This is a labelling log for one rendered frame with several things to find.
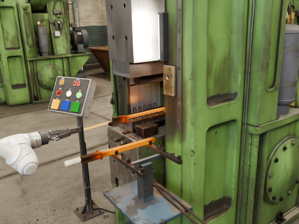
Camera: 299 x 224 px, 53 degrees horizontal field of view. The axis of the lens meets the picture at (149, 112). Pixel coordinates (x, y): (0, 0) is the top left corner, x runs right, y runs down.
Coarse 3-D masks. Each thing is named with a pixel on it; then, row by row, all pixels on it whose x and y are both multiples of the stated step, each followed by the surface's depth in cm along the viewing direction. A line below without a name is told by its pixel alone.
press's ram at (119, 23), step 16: (112, 0) 181; (128, 0) 167; (144, 0) 170; (160, 0) 176; (112, 16) 185; (128, 16) 170; (144, 16) 172; (112, 32) 188; (128, 32) 174; (144, 32) 175; (112, 48) 192; (128, 48) 177; (144, 48) 177
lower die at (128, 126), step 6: (150, 108) 222; (156, 108) 218; (126, 114) 210; (144, 114) 202; (156, 114) 204; (162, 114) 204; (132, 120) 192; (138, 120) 193; (144, 120) 196; (150, 120) 199; (120, 126) 204; (126, 126) 197; (132, 126) 191; (132, 132) 192
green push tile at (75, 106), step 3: (75, 102) 221; (72, 105) 222; (75, 105) 221; (78, 105) 219; (72, 108) 221; (75, 108) 220; (78, 108) 219; (72, 111) 221; (75, 111) 219; (78, 111) 219
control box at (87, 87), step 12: (60, 84) 233; (72, 84) 228; (84, 84) 223; (96, 84) 228; (60, 96) 231; (72, 96) 225; (84, 96) 220; (48, 108) 232; (60, 108) 227; (84, 108) 219
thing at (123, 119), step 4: (160, 108) 211; (164, 108) 212; (140, 112) 203; (144, 112) 203; (148, 112) 204; (116, 116) 193; (120, 116) 192; (124, 116) 193; (128, 116) 195; (132, 116) 197; (112, 120) 191; (116, 120) 191; (120, 120) 193; (124, 120) 195
